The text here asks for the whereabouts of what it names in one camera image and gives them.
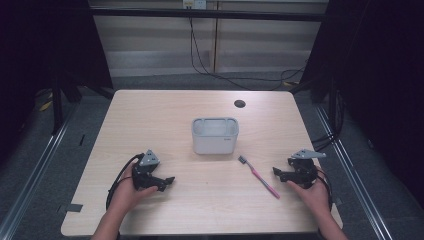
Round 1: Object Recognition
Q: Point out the white plastic container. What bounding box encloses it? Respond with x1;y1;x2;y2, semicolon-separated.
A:
191;116;240;156

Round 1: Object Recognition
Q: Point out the person's left hand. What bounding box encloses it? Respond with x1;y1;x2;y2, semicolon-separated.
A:
110;162;159;214

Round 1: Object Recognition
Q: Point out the grey tape piece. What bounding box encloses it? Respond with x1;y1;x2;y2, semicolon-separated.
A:
64;202;84;214

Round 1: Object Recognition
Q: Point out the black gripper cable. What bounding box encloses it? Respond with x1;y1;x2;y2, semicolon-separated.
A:
315;167;334;212
105;152;146;211

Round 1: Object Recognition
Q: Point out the black horizontal bar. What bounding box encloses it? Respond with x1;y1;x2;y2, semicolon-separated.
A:
89;7;330;23

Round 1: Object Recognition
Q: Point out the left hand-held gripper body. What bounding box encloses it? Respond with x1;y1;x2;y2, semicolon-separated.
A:
131;149;162;192

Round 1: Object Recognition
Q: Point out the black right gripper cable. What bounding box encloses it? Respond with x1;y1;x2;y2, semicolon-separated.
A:
315;167;334;212

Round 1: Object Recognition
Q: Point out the pink toothbrush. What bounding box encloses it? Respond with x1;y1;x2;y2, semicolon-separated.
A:
237;154;281;200

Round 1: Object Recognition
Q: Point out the person's right hand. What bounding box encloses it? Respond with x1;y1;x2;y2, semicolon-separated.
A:
286;165;332;215

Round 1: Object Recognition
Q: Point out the black metal stand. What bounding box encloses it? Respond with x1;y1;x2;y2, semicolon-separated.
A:
50;79;65;136

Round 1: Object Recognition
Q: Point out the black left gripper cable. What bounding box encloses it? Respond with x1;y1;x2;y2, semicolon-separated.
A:
105;152;146;211

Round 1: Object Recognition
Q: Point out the metal floor rail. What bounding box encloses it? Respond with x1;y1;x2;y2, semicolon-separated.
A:
314;105;395;240
0;102;78;240

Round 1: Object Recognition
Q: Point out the white wall outlet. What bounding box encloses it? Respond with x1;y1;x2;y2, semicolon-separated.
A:
182;0;208;10

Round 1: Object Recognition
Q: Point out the black cable bundle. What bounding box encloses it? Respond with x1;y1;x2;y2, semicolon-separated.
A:
311;89;345;153

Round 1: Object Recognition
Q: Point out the black curtain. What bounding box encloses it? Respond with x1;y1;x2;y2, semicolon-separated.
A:
299;0;424;209
0;0;114;164

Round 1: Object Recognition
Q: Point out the black floor cable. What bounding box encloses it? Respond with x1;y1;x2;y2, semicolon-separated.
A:
188;16;306;92

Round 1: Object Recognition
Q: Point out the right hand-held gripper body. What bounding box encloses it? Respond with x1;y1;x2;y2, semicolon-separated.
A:
287;148;327;190

